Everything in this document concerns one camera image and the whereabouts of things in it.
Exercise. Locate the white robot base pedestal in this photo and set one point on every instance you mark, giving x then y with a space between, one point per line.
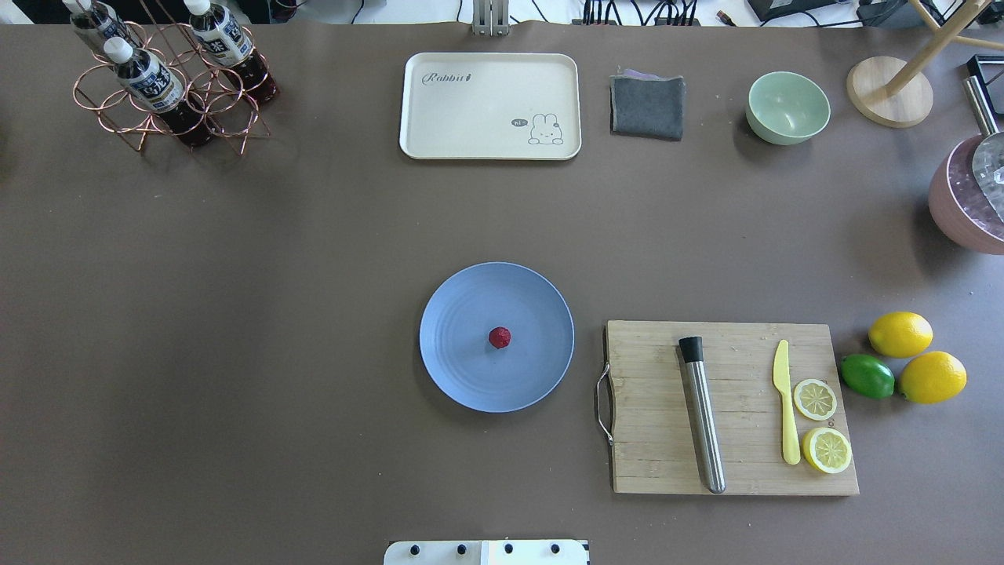
504 551

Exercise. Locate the wooden glass tree stand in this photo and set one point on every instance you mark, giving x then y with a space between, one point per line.
893 92

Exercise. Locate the steel muddler black tip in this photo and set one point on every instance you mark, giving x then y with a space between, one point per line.
710 453

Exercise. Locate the blue round plate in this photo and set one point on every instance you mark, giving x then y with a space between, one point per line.
454 333

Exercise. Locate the cream rabbit tray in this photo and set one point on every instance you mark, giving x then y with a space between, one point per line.
490 106

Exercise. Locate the copper wire bottle rack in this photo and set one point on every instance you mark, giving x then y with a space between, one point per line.
194 82

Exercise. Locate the metal ice scoop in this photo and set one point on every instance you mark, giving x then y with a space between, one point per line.
987 161

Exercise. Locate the yellow lemon lower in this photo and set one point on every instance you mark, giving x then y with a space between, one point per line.
932 378

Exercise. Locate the green bowl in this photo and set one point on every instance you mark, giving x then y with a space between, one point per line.
786 108

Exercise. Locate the grey folded cloth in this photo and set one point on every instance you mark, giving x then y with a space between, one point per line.
646 105

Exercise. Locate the yellow plastic knife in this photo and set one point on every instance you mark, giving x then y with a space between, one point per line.
782 383

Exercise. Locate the yellow lemon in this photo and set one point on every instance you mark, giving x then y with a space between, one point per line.
900 334
932 378

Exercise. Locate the dark drink bottle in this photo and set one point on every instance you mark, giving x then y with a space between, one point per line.
95 22

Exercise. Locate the red strawberry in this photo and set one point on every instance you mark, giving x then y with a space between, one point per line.
500 337

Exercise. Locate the pink bowl of ice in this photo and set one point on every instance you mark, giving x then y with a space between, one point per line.
958 205

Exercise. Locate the yellow lemon upper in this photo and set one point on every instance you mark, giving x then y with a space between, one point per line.
900 334

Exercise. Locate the lemon slice lower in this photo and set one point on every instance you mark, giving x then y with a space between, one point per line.
815 400

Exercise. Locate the aluminium frame post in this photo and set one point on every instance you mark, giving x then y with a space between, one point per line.
490 18

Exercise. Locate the green lime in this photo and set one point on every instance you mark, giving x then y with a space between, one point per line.
867 375

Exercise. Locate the drink bottle white cap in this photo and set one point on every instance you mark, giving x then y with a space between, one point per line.
155 86

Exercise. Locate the wooden cutting board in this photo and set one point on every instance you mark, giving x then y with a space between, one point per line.
655 449

